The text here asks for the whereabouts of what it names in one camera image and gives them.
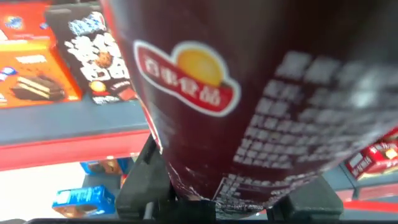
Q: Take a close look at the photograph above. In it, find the black cookie box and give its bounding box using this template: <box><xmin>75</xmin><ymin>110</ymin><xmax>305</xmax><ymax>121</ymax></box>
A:
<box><xmin>45</xmin><ymin>3</ymin><xmax>138</xmax><ymax>106</ymax></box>

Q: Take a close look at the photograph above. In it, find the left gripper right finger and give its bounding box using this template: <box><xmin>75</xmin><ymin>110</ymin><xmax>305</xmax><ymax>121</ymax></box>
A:
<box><xmin>267</xmin><ymin>174</ymin><xmax>345</xmax><ymax>222</ymax></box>

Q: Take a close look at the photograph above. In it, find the orange cookie box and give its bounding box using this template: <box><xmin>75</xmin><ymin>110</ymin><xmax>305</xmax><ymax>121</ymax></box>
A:
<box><xmin>0</xmin><ymin>1</ymin><xmax>83</xmax><ymax>109</ymax></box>

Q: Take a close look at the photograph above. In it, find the blue cookie box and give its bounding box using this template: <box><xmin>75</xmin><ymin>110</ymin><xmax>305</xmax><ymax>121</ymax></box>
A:
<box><xmin>52</xmin><ymin>185</ymin><xmax>116</xmax><ymax>218</ymax></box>
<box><xmin>80</xmin><ymin>157</ymin><xmax>135</xmax><ymax>175</ymax></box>

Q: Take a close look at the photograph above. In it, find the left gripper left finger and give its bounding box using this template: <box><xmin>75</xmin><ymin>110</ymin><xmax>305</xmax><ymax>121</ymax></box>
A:
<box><xmin>115</xmin><ymin>134</ymin><xmax>177</xmax><ymax>220</ymax></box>

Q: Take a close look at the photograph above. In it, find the dark red snack box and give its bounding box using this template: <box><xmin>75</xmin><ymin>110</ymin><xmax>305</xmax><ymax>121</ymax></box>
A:
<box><xmin>99</xmin><ymin>0</ymin><xmax>398</xmax><ymax>218</ymax></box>

